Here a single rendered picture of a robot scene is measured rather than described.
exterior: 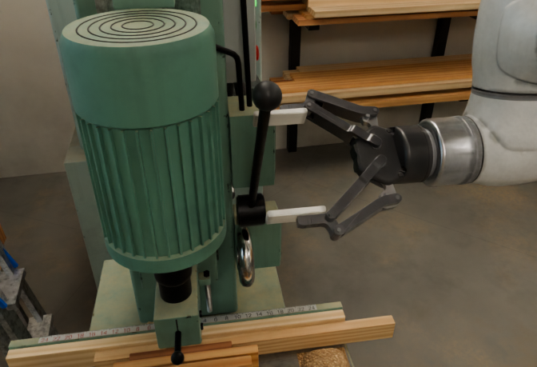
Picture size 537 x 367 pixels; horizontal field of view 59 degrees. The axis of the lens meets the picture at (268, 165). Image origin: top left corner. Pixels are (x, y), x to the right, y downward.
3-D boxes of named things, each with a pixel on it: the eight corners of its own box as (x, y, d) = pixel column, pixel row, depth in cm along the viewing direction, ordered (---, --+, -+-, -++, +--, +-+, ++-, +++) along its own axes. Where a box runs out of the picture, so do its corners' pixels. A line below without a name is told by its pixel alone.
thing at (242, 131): (232, 189, 89) (228, 117, 81) (228, 164, 96) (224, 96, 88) (276, 185, 90) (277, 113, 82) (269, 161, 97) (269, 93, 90)
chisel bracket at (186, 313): (159, 356, 77) (153, 321, 72) (162, 292, 89) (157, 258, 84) (204, 350, 78) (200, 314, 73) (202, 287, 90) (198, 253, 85)
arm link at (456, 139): (439, 136, 68) (399, 139, 68) (468, 101, 60) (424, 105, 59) (457, 194, 65) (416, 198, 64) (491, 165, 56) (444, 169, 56)
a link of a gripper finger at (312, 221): (336, 215, 58) (340, 239, 57) (296, 219, 57) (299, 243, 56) (339, 211, 56) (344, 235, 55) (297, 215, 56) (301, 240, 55)
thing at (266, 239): (236, 271, 97) (235, 225, 91) (233, 248, 103) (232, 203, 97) (282, 265, 98) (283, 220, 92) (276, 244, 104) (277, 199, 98)
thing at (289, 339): (97, 376, 83) (93, 361, 81) (99, 366, 85) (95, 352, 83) (392, 337, 90) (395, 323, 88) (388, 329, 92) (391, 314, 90)
